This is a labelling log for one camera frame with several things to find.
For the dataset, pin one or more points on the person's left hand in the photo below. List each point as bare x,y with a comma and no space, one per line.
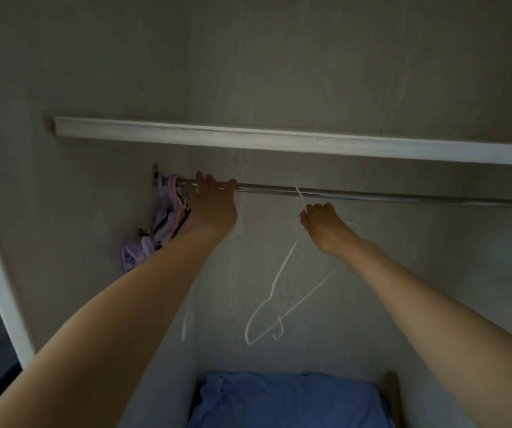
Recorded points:
211,209

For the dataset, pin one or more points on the person's right hand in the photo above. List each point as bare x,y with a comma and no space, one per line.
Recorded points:
327,229

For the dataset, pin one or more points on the person's left fingers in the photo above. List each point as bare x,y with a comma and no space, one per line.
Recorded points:
211,182

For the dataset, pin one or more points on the person's right fingers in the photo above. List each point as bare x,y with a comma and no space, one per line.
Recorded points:
316,212

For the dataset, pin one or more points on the person's right forearm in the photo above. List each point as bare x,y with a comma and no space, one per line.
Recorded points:
434,325

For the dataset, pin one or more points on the person's left forearm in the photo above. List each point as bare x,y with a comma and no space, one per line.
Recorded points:
118,325

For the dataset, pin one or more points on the bunch of pastel plastic hangers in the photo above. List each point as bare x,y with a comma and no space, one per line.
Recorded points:
167,218

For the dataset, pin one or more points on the metal closet rod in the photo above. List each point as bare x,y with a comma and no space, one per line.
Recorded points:
372,196

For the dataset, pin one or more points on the white wooden shelf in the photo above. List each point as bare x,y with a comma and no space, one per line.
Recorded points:
282,140

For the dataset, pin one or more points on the blue cloth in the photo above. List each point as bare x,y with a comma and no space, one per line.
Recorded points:
291,403

